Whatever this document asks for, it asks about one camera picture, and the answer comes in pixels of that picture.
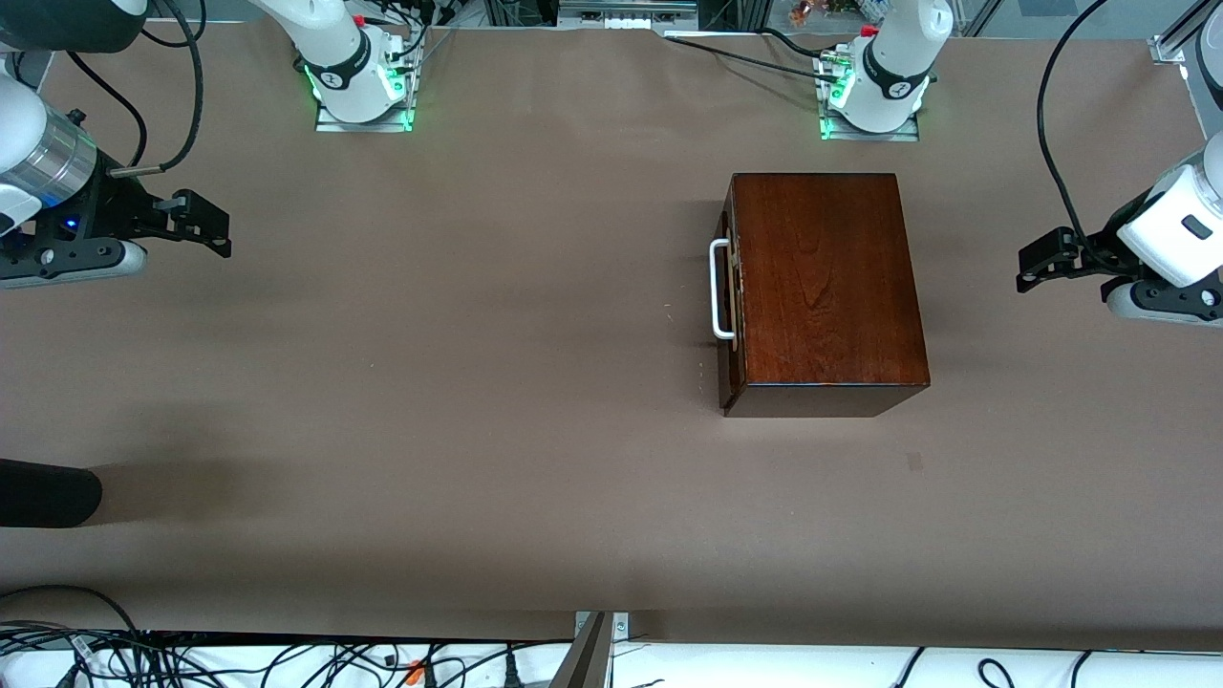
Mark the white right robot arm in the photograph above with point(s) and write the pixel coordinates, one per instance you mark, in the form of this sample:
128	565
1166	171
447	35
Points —
344	67

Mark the metal table bracket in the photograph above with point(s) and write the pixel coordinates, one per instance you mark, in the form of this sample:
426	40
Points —
583	659

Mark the black rounded object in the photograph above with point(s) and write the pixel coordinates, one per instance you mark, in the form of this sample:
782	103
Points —
48	494

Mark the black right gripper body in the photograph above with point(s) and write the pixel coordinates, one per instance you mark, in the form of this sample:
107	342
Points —
107	212

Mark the dark brown wooden cabinet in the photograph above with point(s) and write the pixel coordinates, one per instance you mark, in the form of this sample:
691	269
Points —
831	287

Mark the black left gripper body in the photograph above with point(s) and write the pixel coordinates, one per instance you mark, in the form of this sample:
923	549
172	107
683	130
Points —
1099	250

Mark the aluminium frame profile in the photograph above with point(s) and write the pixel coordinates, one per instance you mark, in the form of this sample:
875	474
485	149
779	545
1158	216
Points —
1180	33

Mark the white power strip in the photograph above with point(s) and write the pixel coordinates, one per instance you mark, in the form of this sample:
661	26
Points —
626	14

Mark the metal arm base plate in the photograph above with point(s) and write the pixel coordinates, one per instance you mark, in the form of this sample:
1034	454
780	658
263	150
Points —
330	122
908	135

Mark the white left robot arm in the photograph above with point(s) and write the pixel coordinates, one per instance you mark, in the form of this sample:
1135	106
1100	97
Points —
893	86

